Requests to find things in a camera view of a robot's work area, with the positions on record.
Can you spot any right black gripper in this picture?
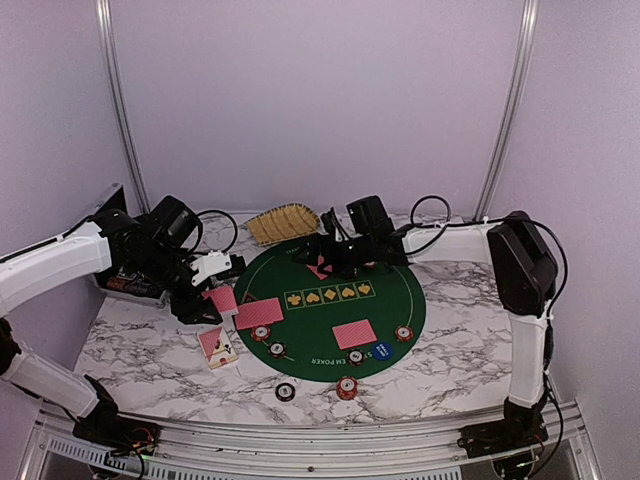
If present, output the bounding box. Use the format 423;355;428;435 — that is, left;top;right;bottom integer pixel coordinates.
292;233;375;280

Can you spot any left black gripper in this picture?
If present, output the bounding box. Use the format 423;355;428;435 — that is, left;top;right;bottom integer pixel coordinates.
129;241;222;324

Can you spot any red backed playing card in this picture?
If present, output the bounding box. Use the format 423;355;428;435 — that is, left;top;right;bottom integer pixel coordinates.
307;255;332;280
332;319;377;350
235;298;284;331

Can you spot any red backed card deck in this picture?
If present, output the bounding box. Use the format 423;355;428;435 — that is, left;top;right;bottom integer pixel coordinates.
203;285;238;316

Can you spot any triangular all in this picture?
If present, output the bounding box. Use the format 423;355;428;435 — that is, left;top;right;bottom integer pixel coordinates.
242;292;257;304

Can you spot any red poker chip stack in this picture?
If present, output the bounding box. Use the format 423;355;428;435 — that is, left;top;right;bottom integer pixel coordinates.
336;376;358;400

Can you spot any black poker chip stack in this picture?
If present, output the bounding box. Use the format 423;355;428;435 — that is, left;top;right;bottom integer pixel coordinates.
275;382;296;402

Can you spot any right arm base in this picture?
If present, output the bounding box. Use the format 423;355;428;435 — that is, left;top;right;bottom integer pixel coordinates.
457;394;549;458

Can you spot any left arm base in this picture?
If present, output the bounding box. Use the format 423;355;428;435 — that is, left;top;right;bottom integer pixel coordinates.
73;377;160;455

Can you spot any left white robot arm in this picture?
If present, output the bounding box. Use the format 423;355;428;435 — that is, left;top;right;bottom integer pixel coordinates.
1;217;229;445

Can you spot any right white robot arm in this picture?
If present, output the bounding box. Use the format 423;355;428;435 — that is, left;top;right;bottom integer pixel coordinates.
293;201;568;448

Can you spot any orange purple chip row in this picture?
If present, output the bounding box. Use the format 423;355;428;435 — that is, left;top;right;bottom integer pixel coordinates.
107;277;149;297

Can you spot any aluminium poker case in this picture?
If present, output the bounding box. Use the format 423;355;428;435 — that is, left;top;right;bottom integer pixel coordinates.
79;182;169;309

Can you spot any woven bamboo tray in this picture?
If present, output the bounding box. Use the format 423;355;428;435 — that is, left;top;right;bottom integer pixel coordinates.
246;203;320;246

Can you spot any green round poker mat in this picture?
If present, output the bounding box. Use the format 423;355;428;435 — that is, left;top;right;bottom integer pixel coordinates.
234;239;427;382

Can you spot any blue small blind button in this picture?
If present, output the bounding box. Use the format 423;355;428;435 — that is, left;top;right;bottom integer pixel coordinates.
371;342;394;361

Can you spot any ace card box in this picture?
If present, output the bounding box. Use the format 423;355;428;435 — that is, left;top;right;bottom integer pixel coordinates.
197;327;238;369

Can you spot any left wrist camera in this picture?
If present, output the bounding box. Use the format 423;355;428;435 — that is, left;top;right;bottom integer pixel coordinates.
190;251;246;286

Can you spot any front aluminium rail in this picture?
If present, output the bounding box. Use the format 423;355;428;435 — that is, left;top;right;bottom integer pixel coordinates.
17;401;603;479

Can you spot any left aluminium frame post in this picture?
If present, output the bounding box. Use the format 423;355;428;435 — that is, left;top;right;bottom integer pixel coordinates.
95;0;151;213

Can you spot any aluminium frame post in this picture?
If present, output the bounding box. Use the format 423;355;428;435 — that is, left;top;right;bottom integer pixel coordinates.
473;0;540;220
95;0;151;213

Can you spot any right aluminium frame post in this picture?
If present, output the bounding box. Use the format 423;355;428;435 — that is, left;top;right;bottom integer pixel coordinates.
473;0;540;220

